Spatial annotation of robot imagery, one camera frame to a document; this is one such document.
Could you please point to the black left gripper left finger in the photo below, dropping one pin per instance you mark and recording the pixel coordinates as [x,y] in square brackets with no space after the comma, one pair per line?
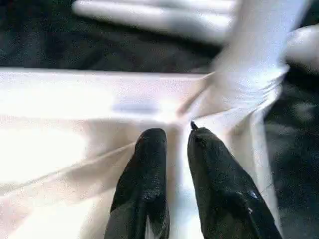
[142,189]

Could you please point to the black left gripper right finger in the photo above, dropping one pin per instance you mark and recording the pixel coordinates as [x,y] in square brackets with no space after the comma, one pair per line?
[224,189]

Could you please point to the white plastic table top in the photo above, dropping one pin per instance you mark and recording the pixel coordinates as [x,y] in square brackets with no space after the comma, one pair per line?
[75,124]

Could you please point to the black mat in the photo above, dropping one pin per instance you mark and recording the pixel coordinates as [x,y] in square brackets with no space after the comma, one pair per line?
[75,45]

